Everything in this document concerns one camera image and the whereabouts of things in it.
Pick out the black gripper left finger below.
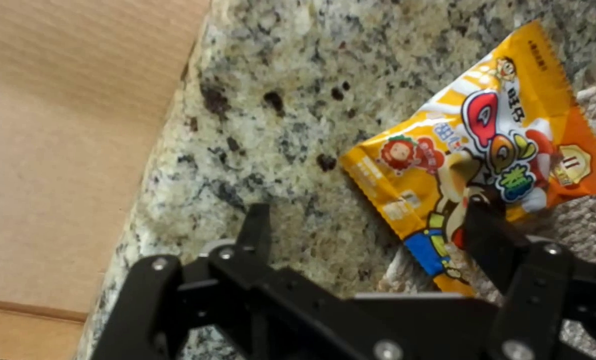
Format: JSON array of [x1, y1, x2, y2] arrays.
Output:
[[89, 201, 380, 360]]

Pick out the flat cardboard box white rim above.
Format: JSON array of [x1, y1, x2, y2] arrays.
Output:
[[0, 0, 214, 360]]

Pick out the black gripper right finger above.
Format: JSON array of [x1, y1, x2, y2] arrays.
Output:
[[463, 197, 596, 360]]

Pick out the orange cartoon snack packet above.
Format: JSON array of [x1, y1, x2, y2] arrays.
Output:
[[340, 17, 596, 297]]

